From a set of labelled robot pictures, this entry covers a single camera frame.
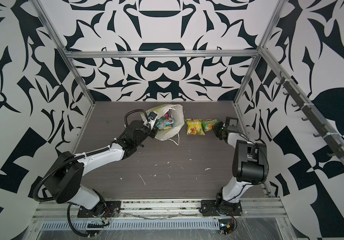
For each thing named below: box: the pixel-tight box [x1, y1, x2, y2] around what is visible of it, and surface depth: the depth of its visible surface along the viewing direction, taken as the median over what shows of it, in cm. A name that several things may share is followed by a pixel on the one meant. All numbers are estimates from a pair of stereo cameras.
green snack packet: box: [201, 118, 219, 132], surface depth 104 cm
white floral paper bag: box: [140, 104, 185, 141], surface depth 93 cm
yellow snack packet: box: [184, 118, 206, 136], surface depth 103 cm
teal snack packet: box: [156, 117, 175, 130], surface depth 98 cm
